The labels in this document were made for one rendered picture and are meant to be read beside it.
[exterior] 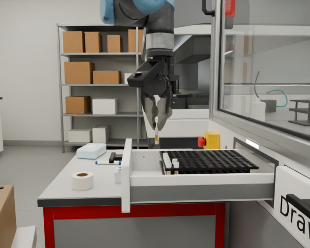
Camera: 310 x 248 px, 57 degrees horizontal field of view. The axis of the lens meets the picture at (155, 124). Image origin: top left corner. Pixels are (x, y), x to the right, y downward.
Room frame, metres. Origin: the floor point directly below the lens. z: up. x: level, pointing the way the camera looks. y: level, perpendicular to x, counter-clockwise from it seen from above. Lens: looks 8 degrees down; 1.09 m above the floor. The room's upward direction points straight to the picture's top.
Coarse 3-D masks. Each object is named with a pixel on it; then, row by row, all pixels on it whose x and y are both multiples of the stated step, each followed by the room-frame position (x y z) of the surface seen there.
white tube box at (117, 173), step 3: (117, 168) 0.99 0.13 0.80; (120, 168) 0.99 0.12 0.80; (117, 171) 0.95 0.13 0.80; (120, 171) 0.95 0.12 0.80; (117, 174) 0.93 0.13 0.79; (120, 174) 0.93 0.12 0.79; (117, 177) 0.93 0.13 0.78; (120, 177) 0.93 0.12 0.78; (117, 180) 0.93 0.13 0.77; (120, 180) 0.93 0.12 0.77; (117, 183) 0.93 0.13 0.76; (120, 183) 0.93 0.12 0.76
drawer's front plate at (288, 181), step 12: (276, 168) 0.57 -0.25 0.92; (288, 168) 0.55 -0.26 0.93; (276, 180) 0.57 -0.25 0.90; (288, 180) 0.52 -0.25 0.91; (300, 180) 0.48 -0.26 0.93; (276, 192) 0.57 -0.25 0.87; (288, 192) 0.52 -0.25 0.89; (300, 192) 0.48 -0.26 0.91; (276, 204) 0.56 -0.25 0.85; (276, 216) 0.56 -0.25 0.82; (288, 216) 0.51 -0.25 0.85; (288, 228) 0.51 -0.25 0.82; (300, 228) 0.47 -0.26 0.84; (300, 240) 0.47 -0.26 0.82
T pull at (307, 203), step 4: (288, 196) 0.45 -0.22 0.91; (292, 196) 0.45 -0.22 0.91; (296, 196) 0.45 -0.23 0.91; (288, 200) 0.45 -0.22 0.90; (292, 200) 0.44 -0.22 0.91; (296, 200) 0.43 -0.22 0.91; (300, 200) 0.43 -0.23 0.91; (304, 200) 0.43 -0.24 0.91; (308, 200) 0.43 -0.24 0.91; (292, 204) 0.44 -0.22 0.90; (296, 204) 0.43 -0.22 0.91; (300, 204) 0.42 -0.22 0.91; (304, 204) 0.42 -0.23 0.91; (308, 204) 0.42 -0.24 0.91; (296, 208) 0.43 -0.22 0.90; (300, 208) 0.42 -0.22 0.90; (304, 208) 0.41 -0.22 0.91; (308, 208) 0.40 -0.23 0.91; (304, 212) 0.41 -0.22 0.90; (308, 212) 0.40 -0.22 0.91; (308, 216) 0.40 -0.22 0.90
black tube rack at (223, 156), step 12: (180, 156) 0.75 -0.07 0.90; (192, 156) 0.75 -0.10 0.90; (204, 156) 0.75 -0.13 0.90; (216, 156) 0.75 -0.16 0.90; (228, 156) 0.75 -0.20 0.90; (240, 156) 0.76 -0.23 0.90; (180, 168) 0.64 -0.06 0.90; (192, 168) 0.65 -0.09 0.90; (204, 168) 0.65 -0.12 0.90; (216, 168) 0.65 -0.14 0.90; (228, 168) 0.65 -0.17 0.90; (240, 168) 0.65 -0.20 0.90; (252, 168) 0.65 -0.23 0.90
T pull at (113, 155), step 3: (111, 153) 0.74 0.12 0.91; (114, 153) 0.74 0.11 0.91; (111, 156) 0.70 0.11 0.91; (114, 156) 0.71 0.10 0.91; (117, 156) 0.71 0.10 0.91; (120, 156) 0.71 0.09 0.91; (111, 159) 0.69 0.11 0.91; (114, 159) 0.71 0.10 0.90; (117, 159) 0.71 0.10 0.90; (120, 159) 0.71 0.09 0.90; (111, 162) 0.68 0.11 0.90
